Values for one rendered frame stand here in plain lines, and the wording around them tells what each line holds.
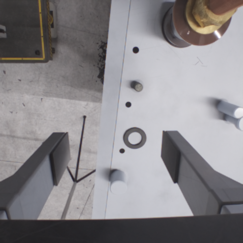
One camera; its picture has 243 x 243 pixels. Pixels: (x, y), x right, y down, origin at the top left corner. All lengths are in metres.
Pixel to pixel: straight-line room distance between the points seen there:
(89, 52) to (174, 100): 1.43
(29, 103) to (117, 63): 1.66
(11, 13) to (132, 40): 1.35
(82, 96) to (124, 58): 1.44
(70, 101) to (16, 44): 0.66
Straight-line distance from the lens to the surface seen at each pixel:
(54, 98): 1.88
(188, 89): 0.42
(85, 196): 2.33
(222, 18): 0.29
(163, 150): 0.16
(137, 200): 0.52
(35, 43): 1.56
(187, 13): 0.31
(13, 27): 1.64
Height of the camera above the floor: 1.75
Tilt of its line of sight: 73 degrees down
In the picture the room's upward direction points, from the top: 174 degrees clockwise
